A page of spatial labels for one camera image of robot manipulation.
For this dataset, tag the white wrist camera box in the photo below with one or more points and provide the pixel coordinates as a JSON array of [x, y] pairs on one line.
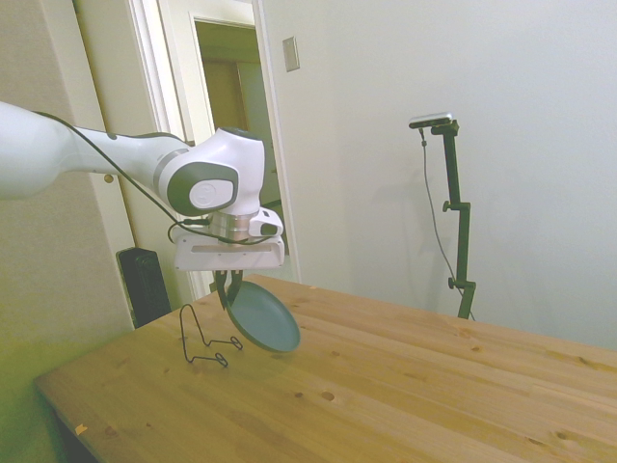
[[266, 223]]

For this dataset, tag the beige fabric partition panel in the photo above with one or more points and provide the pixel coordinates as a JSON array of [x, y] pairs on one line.
[[58, 251]]

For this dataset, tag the white closet door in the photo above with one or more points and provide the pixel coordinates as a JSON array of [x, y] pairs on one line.
[[120, 72]]

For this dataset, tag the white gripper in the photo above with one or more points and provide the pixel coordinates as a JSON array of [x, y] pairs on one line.
[[226, 255]]

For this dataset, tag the brown hallway door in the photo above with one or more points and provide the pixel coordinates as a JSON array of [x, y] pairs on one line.
[[224, 96]]

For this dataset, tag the white open door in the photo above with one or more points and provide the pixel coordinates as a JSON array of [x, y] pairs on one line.
[[190, 72]]

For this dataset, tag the white door frame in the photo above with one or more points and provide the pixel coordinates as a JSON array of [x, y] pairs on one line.
[[277, 120]]

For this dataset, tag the black speaker box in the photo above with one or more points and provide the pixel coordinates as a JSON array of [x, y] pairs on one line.
[[144, 284]]

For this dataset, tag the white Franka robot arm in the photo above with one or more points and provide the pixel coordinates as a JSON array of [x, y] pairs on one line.
[[217, 164]]

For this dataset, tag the black camera stand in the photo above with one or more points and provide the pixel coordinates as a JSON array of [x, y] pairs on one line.
[[463, 241]]

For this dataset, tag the silver exterior camera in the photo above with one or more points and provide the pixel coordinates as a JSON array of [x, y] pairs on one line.
[[431, 119]]

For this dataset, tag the grey wall switch plate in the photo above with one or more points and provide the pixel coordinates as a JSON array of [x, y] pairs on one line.
[[290, 54]]

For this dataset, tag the teal round plate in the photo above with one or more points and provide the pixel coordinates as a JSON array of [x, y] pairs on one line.
[[267, 320]]

